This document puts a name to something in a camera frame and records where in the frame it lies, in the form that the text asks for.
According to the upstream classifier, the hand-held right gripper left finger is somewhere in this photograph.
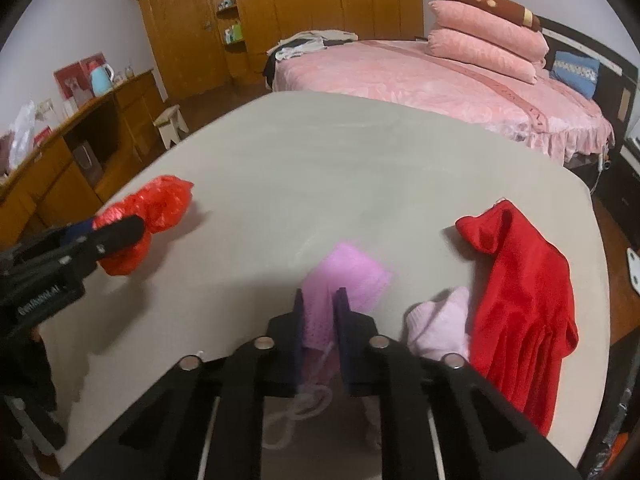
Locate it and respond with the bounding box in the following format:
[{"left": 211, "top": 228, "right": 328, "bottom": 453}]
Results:
[{"left": 60, "top": 287, "right": 307, "bottom": 480}]

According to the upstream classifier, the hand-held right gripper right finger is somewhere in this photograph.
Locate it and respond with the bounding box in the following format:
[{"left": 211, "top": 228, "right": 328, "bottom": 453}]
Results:
[{"left": 334, "top": 287, "right": 583, "bottom": 480}]

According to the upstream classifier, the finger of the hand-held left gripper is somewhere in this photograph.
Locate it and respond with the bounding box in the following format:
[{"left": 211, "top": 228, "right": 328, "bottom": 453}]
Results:
[
  {"left": 92, "top": 216, "right": 147, "bottom": 263},
  {"left": 59, "top": 220, "right": 101, "bottom": 247}
]

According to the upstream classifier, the red plastic bag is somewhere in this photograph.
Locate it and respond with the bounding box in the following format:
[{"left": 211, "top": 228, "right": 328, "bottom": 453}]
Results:
[{"left": 92, "top": 175, "right": 195, "bottom": 277}]

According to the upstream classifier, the pink face mask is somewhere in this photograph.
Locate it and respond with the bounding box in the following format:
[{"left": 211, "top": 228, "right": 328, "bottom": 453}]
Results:
[{"left": 260, "top": 241, "right": 393, "bottom": 451}]

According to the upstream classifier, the red cloth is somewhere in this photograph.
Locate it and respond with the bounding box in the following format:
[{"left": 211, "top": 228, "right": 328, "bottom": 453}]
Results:
[{"left": 455, "top": 199, "right": 580, "bottom": 436}]

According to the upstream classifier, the black lined trash bin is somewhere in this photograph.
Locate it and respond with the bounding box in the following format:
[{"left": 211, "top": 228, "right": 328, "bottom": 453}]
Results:
[{"left": 582, "top": 390, "right": 640, "bottom": 480}]

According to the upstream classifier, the pink sock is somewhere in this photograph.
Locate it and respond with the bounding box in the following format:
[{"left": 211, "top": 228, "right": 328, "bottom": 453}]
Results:
[{"left": 406, "top": 286, "right": 472, "bottom": 362}]

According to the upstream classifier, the clear plastic bag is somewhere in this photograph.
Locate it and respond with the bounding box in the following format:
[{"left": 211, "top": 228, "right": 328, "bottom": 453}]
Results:
[{"left": 9, "top": 101, "right": 39, "bottom": 168}]

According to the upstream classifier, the small wooden stool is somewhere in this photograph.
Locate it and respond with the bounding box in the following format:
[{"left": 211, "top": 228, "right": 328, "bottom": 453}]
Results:
[{"left": 153, "top": 105, "right": 190, "bottom": 150}]

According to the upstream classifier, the wooden desk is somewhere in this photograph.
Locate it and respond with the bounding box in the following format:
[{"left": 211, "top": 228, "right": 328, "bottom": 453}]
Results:
[{"left": 0, "top": 69, "right": 168, "bottom": 241}]

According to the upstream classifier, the red box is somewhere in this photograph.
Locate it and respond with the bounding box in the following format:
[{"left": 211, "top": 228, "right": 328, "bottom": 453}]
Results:
[{"left": 54, "top": 52, "right": 108, "bottom": 102}]

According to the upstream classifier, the light blue kettle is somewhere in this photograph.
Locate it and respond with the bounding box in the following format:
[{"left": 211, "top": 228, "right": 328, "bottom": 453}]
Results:
[{"left": 90, "top": 63, "right": 116, "bottom": 97}]

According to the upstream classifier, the black garment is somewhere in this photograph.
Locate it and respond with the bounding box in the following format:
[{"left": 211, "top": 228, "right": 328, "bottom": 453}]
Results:
[{"left": 262, "top": 55, "right": 279, "bottom": 92}]

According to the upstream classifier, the white garment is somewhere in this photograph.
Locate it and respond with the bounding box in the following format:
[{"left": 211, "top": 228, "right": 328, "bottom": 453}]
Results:
[{"left": 275, "top": 42, "right": 326, "bottom": 60}]

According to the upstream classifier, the bed with pink bedspread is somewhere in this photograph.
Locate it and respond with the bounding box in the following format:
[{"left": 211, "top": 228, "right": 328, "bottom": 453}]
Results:
[{"left": 265, "top": 37, "right": 616, "bottom": 166}]

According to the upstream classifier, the beige garment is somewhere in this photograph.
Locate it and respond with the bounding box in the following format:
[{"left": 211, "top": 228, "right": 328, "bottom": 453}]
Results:
[{"left": 300, "top": 30, "right": 359, "bottom": 44}]

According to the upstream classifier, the white bathroom scale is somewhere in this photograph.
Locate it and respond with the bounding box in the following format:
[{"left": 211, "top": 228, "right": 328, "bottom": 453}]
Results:
[{"left": 626, "top": 247, "right": 640, "bottom": 293}]

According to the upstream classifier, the wooden wardrobe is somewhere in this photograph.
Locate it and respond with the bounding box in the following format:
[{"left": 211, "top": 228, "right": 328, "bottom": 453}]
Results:
[{"left": 115, "top": 0, "right": 425, "bottom": 102}]

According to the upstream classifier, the pink pillow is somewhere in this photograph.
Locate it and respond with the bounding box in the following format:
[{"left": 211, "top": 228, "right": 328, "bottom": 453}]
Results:
[
  {"left": 426, "top": 27, "right": 538, "bottom": 85},
  {"left": 429, "top": 0, "right": 550, "bottom": 66}
]

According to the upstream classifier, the dark nightstand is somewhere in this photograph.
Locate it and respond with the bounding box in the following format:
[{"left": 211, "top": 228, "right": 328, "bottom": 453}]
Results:
[{"left": 595, "top": 137, "right": 640, "bottom": 216}]

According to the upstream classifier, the blue pillow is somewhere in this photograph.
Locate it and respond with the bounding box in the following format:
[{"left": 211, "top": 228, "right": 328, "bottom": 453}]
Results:
[{"left": 549, "top": 51, "right": 601, "bottom": 100}]

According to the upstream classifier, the brown dotted pillow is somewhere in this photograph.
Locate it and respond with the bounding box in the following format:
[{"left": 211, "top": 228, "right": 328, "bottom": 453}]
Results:
[{"left": 439, "top": 0, "right": 542, "bottom": 31}]

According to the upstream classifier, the dark bed headboard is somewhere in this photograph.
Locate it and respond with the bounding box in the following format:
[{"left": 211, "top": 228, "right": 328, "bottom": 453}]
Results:
[{"left": 537, "top": 15, "right": 640, "bottom": 136}]

